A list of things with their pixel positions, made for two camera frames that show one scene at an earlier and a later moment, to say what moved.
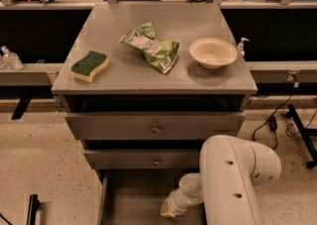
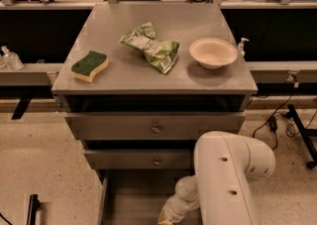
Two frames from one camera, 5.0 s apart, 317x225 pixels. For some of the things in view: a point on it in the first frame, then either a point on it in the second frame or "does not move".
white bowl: [213, 53] does not move
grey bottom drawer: [137, 197] does not move
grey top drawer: [155, 125] does not move
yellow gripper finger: [168, 214] to [168, 223]
